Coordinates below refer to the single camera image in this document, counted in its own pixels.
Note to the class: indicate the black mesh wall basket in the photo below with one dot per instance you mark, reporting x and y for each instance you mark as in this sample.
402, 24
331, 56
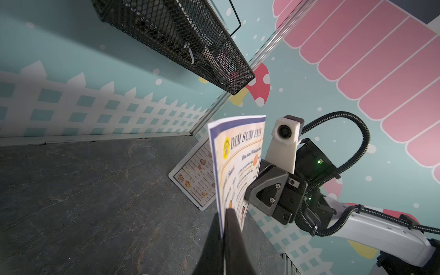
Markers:
187, 32

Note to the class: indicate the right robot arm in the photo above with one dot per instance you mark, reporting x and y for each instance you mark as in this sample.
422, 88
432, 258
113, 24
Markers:
402, 242

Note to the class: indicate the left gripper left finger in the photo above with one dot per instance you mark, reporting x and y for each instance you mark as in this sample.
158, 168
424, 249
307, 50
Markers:
211, 261

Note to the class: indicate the dim sum menu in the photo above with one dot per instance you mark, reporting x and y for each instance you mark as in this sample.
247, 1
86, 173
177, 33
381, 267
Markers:
236, 146
197, 177

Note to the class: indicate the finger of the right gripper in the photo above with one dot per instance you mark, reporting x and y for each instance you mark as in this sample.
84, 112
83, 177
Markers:
265, 191

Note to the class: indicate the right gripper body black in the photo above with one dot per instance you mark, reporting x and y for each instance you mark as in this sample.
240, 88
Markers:
291, 198

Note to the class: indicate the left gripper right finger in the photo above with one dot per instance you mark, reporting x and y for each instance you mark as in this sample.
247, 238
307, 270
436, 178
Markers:
236, 260

